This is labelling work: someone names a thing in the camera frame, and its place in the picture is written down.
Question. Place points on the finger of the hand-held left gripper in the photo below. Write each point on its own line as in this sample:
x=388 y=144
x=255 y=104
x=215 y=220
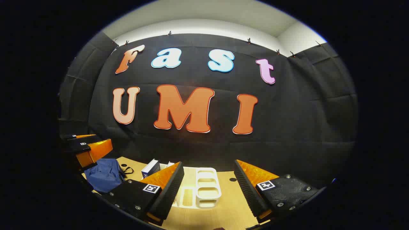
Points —
x=68 y=137
x=81 y=146

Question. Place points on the blue cover book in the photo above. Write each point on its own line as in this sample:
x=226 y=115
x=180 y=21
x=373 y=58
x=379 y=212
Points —
x=150 y=168

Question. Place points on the blue schoolbag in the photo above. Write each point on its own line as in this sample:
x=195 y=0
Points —
x=104 y=175

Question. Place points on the white spine book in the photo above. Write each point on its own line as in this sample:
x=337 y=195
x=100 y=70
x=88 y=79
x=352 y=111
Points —
x=169 y=164

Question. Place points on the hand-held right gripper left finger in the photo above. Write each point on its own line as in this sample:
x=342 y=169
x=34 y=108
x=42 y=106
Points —
x=169 y=195

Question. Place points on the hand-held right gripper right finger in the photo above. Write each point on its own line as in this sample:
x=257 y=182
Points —
x=249 y=195

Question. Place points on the white bookshelf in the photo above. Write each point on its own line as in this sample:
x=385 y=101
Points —
x=207 y=191

